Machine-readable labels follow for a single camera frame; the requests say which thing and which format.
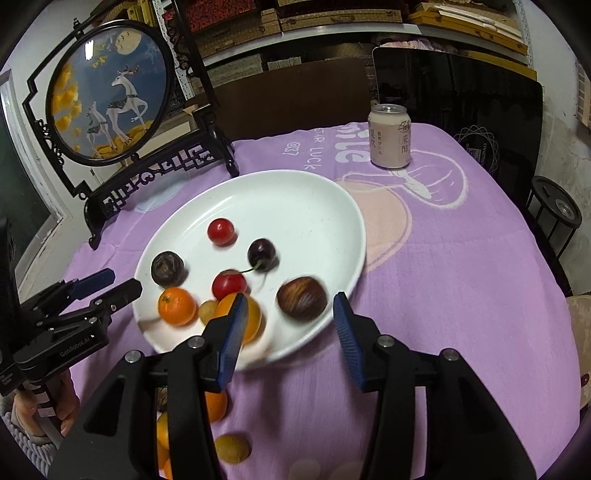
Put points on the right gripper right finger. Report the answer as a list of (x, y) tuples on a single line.
[(380, 363)]

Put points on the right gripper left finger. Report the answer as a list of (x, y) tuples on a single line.
[(201, 364)]

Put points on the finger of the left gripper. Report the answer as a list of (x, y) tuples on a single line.
[(111, 299), (57, 297)]

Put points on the small orange tangerine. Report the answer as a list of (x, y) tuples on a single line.
[(216, 405)]

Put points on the dark mangosteen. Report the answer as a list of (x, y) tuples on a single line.
[(161, 400), (167, 269)]

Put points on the smooth orange fruit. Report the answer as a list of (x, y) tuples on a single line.
[(167, 469)]

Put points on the left hand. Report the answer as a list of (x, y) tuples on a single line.
[(61, 402)]

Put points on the small tan longan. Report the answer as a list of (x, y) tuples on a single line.
[(206, 311)]

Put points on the orange tangerine on plate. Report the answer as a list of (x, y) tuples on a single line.
[(176, 306)]

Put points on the yellow orange fruit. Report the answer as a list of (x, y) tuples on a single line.
[(162, 430)]

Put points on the dark mangosteen on plate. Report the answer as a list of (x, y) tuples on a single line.
[(167, 269)]

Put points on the tan longan on cloth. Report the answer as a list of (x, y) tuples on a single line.
[(232, 448)]

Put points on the red cherry tomato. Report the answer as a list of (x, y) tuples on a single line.
[(228, 282), (221, 232)]

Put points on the ribbed orange tangerine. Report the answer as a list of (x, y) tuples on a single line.
[(162, 455)]

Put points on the brown passion fruit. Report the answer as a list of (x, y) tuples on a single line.
[(302, 299)]

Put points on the dark cherry with stem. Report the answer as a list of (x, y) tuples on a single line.
[(262, 256)]

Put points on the white oval plate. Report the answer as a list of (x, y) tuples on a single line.
[(273, 227)]

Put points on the deer painting screen stand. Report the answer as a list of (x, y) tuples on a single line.
[(102, 93)]

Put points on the black round stool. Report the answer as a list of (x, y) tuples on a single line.
[(555, 212)]

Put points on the pink beverage can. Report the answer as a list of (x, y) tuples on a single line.
[(390, 136)]

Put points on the black chair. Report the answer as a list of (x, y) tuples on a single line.
[(494, 113)]

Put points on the wooden shelf with boxes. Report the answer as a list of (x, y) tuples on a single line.
[(240, 26)]

